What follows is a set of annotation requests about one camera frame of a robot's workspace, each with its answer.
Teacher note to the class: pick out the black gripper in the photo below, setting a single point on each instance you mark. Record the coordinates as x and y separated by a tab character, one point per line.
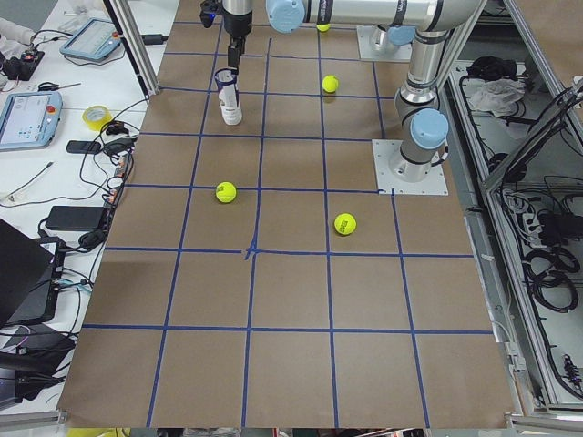
237	25

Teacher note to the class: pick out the tennis ball can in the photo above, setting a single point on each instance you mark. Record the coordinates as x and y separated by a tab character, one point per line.
226	80

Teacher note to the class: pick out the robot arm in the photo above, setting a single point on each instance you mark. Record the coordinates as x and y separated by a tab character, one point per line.
422	33

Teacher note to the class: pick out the Wilson tennis ball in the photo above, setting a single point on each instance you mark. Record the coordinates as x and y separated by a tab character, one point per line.
330	84

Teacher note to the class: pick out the middle tennis ball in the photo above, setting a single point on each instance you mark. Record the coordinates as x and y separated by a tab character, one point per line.
225	192

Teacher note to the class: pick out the Roland Garros tennis ball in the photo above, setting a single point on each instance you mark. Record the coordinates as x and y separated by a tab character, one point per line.
345	224

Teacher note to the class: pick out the blue teach pendant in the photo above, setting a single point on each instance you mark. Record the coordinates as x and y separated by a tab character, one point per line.
94	41
29	120

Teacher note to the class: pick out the yellow tape roll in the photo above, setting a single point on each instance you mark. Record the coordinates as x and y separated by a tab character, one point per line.
96	117

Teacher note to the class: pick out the black phone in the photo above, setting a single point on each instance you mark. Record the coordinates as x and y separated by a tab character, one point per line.
89	147

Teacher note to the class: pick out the black power brick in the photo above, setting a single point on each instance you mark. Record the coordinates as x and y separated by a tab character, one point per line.
75	218

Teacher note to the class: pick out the black laptop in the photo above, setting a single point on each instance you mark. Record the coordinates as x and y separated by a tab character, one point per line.
30	270

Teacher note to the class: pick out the aluminium frame post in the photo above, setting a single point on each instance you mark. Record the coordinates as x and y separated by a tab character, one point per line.
125	23

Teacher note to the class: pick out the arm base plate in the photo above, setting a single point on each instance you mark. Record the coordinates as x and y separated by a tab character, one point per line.
385	44
397	176

